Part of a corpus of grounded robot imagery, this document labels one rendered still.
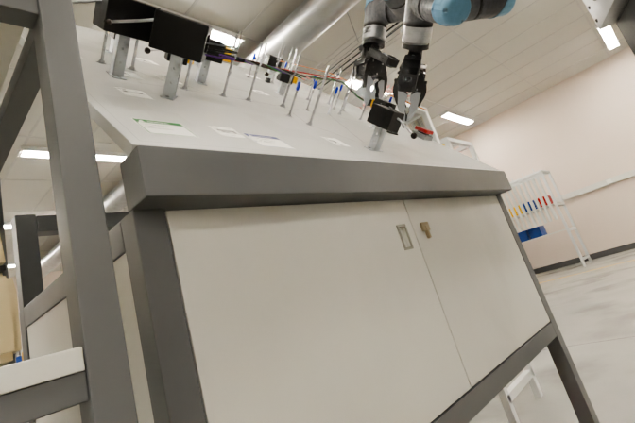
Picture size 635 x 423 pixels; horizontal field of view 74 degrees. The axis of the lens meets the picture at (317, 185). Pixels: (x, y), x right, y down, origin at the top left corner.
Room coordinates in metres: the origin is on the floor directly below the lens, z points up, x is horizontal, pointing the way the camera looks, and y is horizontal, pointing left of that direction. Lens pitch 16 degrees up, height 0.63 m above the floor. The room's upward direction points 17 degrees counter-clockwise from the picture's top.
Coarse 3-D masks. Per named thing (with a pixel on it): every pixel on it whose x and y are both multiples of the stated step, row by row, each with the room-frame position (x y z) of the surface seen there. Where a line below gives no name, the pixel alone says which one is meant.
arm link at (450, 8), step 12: (420, 0) 0.87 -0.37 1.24; (432, 0) 0.84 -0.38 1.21; (444, 0) 0.81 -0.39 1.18; (456, 0) 0.81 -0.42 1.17; (468, 0) 0.82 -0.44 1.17; (420, 12) 0.89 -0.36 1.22; (432, 12) 0.85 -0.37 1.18; (444, 12) 0.82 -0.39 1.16; (456, 12) 0.83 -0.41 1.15; (468, 12) 0.84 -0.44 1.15; (444, 24) 0.86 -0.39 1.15; (456, 24) 0.85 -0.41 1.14
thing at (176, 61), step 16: (160, 16) 0.58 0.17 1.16; (176, 16) 0.59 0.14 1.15; (160, 32) 0.59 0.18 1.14; (176, 32) 0.60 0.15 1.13; (192, 32) 0.60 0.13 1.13; (208, 32) 0.62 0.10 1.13; (160, 48) 0.61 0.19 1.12; (176, 48) 0.61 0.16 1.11; (192, 48) 0.62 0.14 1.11; (176, 64) 0.65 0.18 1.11; (176, 80) 0.66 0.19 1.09; (160, 96) 0.66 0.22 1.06; (176, 96) 0.70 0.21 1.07
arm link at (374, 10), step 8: (368, 0) 1.15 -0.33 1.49; (376, 0) 1.13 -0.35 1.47; (368, 8) 1.15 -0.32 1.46; (376, 8) 1.14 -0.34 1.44; (384, 8) 1.13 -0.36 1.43; (368, 16) 1.15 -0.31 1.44; (376, 16) 1.14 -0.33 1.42; (384, 16) 1.14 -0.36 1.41; (368, 24) 1.16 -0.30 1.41; (376, 24) 1.15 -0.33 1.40; (384, 24) 1.16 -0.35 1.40
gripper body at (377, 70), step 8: (368, 40) 1.17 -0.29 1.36; (376, 40) 1.16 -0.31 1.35; (360, 48) 1.22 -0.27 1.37; (368, 48) 1.20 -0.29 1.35; (376, 48) 1.19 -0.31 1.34; (368, 56) 1.20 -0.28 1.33; (360, 64) 1.20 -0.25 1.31; (368, 64) 1.18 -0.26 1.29; (376, 64) 1.18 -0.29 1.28; (360, 72) 1.21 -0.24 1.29; (376, 72) 1.19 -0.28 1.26; (384, 72) 1.21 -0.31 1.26
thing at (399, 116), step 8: (376, 104) 0.86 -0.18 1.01; (376, 112) 0.86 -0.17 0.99; (384, 112) 0.85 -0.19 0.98; (392, 112) 0.84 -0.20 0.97; (400, 112) 0.86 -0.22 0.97; (368, 120) 0.88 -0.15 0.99; (376, 120) 0.87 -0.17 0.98; (384, 120) 0.85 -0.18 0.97; (392, 120) 0.85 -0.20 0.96; (400, 120) 0.85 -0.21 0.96; (376, 128) 0.89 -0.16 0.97; (384, 128) 0.86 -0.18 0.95; (392, 128) 0.87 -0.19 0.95; (408, 128) 0.85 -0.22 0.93; (376, 136) 0.89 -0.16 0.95; (384, 136) 0.90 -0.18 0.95; (416, 136) 0.84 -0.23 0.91; (376, 144) 0.90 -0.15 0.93
